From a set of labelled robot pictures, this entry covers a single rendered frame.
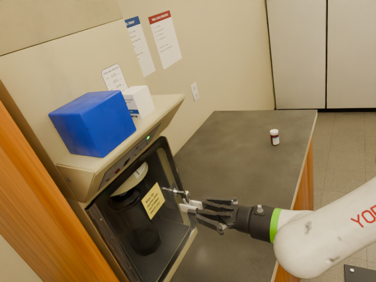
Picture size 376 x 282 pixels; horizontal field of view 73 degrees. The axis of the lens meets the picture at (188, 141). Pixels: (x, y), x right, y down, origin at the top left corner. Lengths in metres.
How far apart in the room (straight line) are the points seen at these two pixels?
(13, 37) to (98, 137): 0.21
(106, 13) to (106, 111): 0.26
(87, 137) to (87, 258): 0.22
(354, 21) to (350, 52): 0.32
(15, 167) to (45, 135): 0.13
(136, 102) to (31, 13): 0.24
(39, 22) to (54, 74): 0.09
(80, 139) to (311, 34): 3.13
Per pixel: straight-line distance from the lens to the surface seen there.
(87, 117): 0.45
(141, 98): 0.58
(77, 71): 0.58
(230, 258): 0.95
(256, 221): 0.71
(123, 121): 0.50
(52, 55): 0.56
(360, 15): 3.36
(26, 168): 0.43
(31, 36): 0.55
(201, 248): 0.99
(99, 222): 0.63
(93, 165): 0.47
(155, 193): 0.75
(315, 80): 3.55
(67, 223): 0.48
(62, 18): 0.59
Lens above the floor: 1.71
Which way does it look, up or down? 29 degrees down
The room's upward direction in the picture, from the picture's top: 17 degrees counter-clockwise
